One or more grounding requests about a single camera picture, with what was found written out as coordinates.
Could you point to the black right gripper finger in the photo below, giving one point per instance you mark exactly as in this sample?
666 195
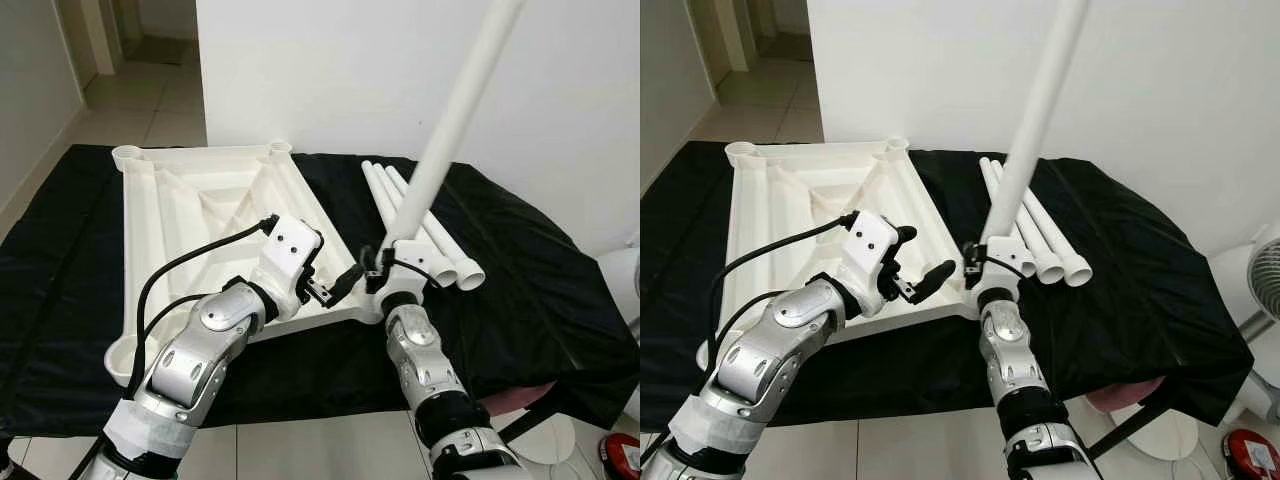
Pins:
969 254
368 255

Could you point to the white plastic table top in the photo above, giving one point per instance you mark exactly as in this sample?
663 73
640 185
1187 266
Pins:
790 215
180 220

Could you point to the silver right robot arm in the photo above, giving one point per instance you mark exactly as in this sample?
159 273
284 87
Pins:
425 355
1015 350

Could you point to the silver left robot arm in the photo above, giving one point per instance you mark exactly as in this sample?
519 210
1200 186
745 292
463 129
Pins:
195 355
775 350

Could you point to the black table cloth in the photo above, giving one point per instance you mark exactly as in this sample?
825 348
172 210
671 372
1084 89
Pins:
1150 290
540 280

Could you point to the pink stool seat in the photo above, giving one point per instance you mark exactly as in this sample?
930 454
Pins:
1125 391
530 396

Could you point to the black table leg bar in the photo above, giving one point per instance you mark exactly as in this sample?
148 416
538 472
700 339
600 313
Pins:
1132 420
530 418

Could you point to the white round stand base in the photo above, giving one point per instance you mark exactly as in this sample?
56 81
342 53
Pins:
560 440
1165 438

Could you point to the red round floor object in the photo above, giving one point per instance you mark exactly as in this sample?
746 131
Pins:
620 458
1250 455

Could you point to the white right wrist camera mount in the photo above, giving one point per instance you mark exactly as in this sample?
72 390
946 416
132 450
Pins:
405 262
1005 258

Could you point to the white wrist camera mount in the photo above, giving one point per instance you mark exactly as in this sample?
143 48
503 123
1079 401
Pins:
285 255
1005 258
868 250
405 262

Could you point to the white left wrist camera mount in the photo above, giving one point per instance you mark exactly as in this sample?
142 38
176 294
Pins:
285 255
868 250

